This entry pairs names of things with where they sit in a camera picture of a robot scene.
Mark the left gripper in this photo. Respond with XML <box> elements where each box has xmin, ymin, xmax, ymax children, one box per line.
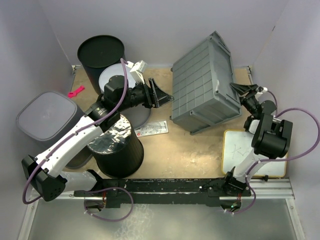
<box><xmin>117</xmin><ymin>78</ymin><xmax>174</xmax><ymax>113</ymax></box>

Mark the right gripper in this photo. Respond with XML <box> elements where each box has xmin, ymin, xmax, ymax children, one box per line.
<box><xmin>222</xmin><ymin>82</ymin><xmax>260</xmax><ymax>117</ymax></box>

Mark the light grey plastic bucket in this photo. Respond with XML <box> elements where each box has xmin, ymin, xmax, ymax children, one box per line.
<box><xmin>98</xmin><ymin>63</ymin><xmax>152</xmax><ymax>129</ymax></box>

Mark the grey rectangular plastic crate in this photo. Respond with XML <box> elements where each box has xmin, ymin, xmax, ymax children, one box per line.
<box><xmin>170</xmin><ymin>31</ymin><xmax>242</xmax><ymax>135</ymax></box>

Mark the black cylindrical bin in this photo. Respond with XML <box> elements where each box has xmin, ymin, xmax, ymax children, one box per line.
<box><xmin>87</xmin><ymin>114</ymin><xmax>144</xmax><ymax>179</ymax></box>

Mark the dark blue cylindrical bin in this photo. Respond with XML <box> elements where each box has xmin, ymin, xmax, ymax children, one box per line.
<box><xmin>77</xmin><ymin>35</ymin><xmax>125</xmax><ymax>95</ymax></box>

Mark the grey ribbed laundry basket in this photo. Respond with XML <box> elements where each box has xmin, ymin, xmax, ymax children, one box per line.
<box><xmin>16</xmin><ymin>91</ymin><xmax>84</xmax><ymax>157</ymax></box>

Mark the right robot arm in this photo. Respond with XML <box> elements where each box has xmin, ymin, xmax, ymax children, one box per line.
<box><xmin>222</xmin><ymin>83</ymin><xmax>293</xmax><ymax>196</ymax></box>

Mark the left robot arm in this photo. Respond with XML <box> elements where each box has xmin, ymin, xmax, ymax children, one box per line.
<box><xmin>21</xmin><ymin>75</ymin><xmax>174</xmax><ymax>202</ymax></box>

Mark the clear plastic label card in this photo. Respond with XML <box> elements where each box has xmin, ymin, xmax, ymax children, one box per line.
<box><xmin>134</xmin><ymin>120</ymin><xmax>169</xmax><ymax>138</ymax></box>

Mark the pink plastic clip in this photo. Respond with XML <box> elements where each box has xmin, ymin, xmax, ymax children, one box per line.
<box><xmin>67</xmin><ymin>85</ymin><xmax>85</xmax><ymax>98</ymax></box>

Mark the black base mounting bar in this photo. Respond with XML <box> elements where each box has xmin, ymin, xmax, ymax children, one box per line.
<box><xmin>74</xmin><ymin>177</ymin><xmax>251</xmax><ymax>208</ymax></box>

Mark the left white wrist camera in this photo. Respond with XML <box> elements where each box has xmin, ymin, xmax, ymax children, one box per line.
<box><xmin>125</xmin><ymin>60</ymin><xmax>148</xmax><ymax>84</ymax></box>

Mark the small whiteboard with yellow frame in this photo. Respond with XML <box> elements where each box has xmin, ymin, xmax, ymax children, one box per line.
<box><xmin>221</xmin><ymin>129</ymin><xmax>287</xmax><ymax>178</ymax></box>

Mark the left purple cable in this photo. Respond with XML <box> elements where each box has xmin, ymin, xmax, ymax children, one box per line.
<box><xmin>22</xmin><ymin>57</ymin><xmax>135</xmax><ymax>222</ymax></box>

